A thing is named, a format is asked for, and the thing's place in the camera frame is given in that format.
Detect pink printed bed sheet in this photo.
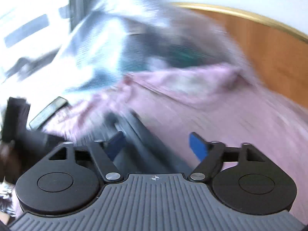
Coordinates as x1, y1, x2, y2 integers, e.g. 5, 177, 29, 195
43, 63, 308, 222

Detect window with metal grille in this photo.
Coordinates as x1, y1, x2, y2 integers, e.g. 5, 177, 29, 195
0, 0, 103, 82

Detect patterned cloth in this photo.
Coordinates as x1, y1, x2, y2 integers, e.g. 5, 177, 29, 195
0, 180, 19, 222

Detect grey pants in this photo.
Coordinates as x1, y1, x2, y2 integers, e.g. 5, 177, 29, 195
105, 109, 193, 174

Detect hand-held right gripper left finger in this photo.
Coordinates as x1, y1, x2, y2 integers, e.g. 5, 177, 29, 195
47, 130, 126, 183

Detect person's left hand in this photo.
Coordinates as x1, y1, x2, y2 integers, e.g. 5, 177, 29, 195
0, 140, 23, 184

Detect clear bubble wrap cover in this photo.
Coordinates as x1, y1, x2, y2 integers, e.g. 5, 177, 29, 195
55, 0, 253, 97

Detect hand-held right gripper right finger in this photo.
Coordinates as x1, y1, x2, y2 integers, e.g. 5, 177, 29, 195
187, 132, 267, 183

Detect dark flat rectangular device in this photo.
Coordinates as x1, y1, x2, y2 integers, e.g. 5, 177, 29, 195
29, 96, 68, 129

